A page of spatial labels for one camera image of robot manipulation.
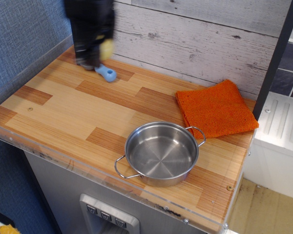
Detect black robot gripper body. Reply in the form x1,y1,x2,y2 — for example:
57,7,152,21
64,0,115,49

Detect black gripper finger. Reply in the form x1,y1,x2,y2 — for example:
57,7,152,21
75,46,101,68

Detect yellow toy potato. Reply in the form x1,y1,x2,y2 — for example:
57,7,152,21
99,39,114,61

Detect grey and blue toy scoop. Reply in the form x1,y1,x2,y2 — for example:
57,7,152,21
80,64,117,82

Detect stainless steel pot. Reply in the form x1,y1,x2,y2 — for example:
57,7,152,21
120,121,206,187

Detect clear acrylic table edge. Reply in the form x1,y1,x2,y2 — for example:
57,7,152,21
0,127,229,234

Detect orange knitted cloth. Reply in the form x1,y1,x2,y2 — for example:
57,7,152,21
175,80,259,138

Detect grey dispenser panel with buttons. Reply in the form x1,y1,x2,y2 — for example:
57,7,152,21
80,194,140,234

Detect yellow object at bottom left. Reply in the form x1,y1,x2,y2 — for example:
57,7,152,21
0,225,20,234

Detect white ribbed sink drainboard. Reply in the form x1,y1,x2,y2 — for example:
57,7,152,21
254,92,293,151

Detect dark grey right post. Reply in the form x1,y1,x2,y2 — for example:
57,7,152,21
252,0,293,120

